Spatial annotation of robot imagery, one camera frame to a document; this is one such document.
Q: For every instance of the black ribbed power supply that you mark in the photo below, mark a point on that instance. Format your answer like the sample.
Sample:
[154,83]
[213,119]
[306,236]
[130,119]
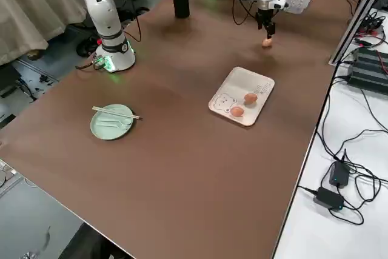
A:
[369,68]

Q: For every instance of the pale green round plate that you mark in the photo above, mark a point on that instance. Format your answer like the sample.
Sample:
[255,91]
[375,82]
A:
[106,133]

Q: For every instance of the wooden chopstick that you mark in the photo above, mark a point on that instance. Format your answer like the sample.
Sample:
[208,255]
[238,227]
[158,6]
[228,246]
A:
[115,112]

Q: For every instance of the pale green fork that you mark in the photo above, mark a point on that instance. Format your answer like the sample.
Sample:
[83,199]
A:
[106,123]

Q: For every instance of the black power adapter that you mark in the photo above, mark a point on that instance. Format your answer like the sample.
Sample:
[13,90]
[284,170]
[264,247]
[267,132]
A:
[329,197]
[339,175]

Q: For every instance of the aluminium frame post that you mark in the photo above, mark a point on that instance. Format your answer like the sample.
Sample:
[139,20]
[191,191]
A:
[360,13]

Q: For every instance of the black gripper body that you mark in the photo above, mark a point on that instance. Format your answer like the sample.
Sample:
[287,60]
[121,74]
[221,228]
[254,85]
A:
[266,17]

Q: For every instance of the beige curtain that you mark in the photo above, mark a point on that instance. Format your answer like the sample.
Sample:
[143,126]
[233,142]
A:
[30,13]

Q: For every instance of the brown egg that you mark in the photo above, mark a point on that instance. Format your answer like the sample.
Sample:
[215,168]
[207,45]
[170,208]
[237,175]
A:
[237,111]
[266,43]
[250,98]

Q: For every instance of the pale green spoon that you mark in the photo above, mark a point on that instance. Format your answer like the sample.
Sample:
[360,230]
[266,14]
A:
[127,121]

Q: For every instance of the cream-white bear print tray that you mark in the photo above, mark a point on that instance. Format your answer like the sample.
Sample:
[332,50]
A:
[239,89]

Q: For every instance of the black cylindrical vase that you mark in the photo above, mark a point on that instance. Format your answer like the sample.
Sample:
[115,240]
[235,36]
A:
[181,1]

